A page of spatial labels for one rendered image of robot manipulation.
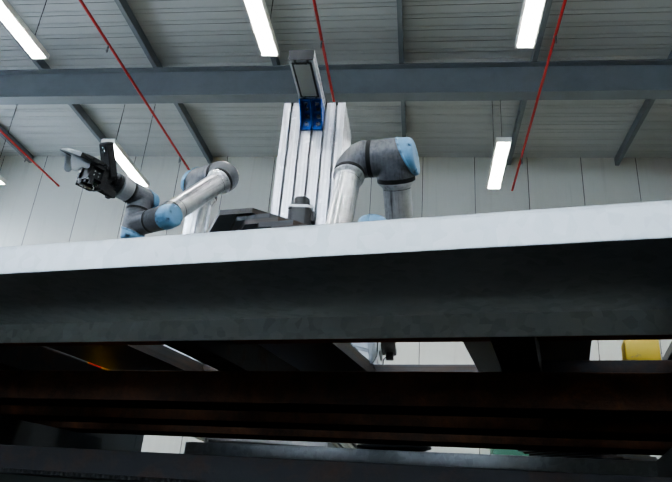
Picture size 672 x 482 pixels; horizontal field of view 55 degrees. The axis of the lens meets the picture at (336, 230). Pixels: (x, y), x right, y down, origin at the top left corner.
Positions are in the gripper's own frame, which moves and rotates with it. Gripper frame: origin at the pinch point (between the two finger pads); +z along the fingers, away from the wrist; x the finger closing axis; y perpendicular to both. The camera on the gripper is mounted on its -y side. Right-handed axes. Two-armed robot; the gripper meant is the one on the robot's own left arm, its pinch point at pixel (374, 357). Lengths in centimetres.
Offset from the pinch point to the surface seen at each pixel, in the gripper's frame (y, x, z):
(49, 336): 29, 68, 13
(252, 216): -12, 90, 8
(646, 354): -52, 33, 8
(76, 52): 671, -523, -637
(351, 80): 233, -641, -594
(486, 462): -22.7, -16.3, 20.1
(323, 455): 16.4, -16.4, 20.0
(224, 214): -9, 91, 8
